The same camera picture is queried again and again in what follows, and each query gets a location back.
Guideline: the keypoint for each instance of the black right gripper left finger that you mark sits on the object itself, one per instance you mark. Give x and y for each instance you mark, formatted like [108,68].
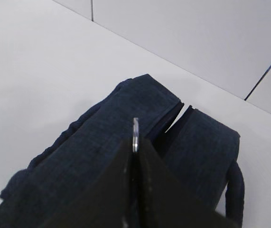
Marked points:
[107,202]

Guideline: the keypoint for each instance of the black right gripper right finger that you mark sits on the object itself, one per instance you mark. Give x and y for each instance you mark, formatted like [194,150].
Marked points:
[163,202]

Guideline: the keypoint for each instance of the navy blue lunch bag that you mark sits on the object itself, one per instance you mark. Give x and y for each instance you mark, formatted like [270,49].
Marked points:
[200,152]

